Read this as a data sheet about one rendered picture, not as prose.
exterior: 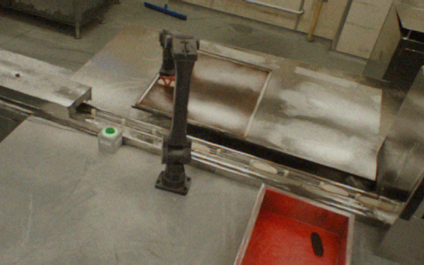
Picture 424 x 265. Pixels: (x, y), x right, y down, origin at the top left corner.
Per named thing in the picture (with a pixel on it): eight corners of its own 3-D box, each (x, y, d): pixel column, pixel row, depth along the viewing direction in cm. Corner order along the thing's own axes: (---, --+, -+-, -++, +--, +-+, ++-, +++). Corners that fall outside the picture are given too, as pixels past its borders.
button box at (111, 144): (96, 155, 160) (95, 133, 154) (106, 144, 167) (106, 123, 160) (115, 162, 159) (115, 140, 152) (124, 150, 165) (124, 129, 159)
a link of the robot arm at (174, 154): (165, 175, 143) (181, 175, 144) (168, 153, 137) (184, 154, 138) (164, 158, 150) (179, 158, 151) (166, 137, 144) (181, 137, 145)
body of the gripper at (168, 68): (158, 74, 177) (157, 61, 172) (165, 61, 184) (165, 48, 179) (172, 77, 177) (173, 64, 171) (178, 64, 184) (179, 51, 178)
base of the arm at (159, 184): (154, 188, 146) (185, 196, 145) (155, 171, 142) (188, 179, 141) (161, 172, 153) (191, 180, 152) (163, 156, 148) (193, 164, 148)
